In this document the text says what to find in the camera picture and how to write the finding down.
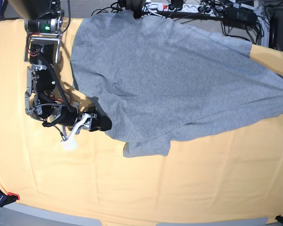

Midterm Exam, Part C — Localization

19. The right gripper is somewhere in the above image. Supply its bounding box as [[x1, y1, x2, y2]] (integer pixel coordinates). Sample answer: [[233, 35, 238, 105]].
[[61, 106, 112, 143]]

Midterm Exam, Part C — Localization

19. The grey t-shirt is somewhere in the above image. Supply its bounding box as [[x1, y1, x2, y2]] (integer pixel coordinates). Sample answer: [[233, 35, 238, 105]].
[[71, 10, 283, 157]]

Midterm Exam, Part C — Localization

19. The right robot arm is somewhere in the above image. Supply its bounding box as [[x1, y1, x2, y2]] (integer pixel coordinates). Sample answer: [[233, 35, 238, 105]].
[[9, 0, 112, 143]]

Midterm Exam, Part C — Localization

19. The black upright box right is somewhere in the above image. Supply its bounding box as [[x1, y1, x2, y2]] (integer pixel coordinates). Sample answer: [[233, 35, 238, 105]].
[[269, 16, 278, 49]]

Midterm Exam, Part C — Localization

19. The yellow table cloth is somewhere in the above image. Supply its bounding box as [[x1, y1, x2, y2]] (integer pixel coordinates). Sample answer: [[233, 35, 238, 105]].
[[0, 19, 283, 226]]

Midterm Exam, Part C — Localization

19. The black power adapter brick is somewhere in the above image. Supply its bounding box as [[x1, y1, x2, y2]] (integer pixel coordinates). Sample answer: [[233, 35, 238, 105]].
[[224, 7, 258, 26]]

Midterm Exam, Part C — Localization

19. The blue clamp with red tip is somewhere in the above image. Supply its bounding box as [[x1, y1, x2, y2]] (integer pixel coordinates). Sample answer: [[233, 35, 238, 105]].
[[0, 190, 20, 207]]

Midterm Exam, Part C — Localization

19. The white power strip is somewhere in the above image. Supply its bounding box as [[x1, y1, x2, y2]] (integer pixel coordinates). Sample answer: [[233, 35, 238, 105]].
[[142, 1, 225, 18]]

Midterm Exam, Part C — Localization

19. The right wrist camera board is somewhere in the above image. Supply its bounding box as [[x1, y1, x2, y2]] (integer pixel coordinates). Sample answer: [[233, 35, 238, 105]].
[[60, 138, 78, 151]]

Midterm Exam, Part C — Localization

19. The black central post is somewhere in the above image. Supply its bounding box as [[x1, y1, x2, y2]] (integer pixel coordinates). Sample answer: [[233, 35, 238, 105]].
[[126, 0, 146, 19]]

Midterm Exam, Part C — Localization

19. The tangle of black cables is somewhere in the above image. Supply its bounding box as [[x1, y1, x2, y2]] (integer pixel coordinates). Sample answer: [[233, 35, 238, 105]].
[[91, 0, 225, 25]]

